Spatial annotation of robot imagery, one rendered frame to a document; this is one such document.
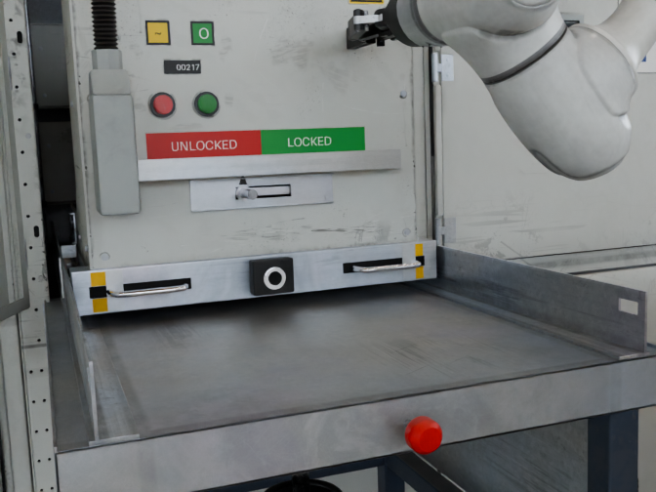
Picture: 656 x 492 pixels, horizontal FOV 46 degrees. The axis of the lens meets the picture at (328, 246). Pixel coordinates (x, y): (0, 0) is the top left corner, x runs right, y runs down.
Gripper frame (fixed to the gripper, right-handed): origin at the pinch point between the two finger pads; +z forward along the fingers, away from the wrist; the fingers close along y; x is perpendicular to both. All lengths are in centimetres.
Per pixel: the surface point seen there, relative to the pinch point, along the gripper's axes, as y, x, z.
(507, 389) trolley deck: -3, -39, -41
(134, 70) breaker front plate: -31.1, -4.4, 3.9
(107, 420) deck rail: -40, -38, -36
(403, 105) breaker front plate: 8.3, -9.7, 3.9
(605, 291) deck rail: 13.6, -32.4, -35.0
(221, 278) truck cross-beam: -21.3, -33.2, 2.7
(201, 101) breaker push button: -22.6, -8.5, 3.0
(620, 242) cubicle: 67, -38, 25
